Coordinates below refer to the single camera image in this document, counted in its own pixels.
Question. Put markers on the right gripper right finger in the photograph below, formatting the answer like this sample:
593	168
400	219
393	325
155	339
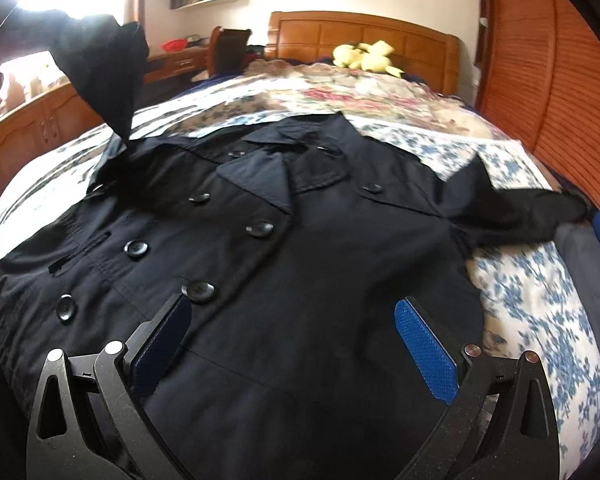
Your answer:
499	420

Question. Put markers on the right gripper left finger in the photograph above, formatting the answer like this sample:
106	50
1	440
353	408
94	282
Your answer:
62	427

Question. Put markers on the black double-breasted coat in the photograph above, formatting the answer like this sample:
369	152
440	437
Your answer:
293	241

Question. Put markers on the blue floral bed sheet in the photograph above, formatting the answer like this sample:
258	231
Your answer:
529	297

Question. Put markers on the wooden desk cabinet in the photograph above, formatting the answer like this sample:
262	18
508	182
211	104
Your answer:
60	115

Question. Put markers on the wooden louvered wardrobe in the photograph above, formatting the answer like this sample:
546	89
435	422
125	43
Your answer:
541	85

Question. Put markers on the pink floral quilt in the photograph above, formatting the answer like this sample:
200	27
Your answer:
323	89

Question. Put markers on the wooden headboard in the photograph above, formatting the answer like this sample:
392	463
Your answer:
307	36

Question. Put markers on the red bowl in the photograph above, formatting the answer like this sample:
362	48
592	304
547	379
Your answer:
174	45

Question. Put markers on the yellow plush toy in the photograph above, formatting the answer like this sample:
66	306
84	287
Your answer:
373	58

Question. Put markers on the dark wooden chair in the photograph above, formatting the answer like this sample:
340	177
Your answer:
226	51

